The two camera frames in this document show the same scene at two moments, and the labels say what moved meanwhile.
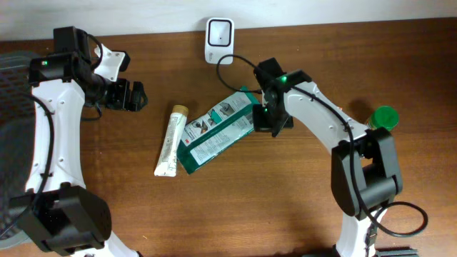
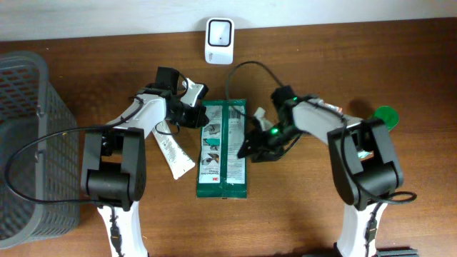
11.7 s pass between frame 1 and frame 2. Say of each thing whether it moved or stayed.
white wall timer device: stayed
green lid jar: stayed
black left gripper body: moved
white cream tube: moved
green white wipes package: moved
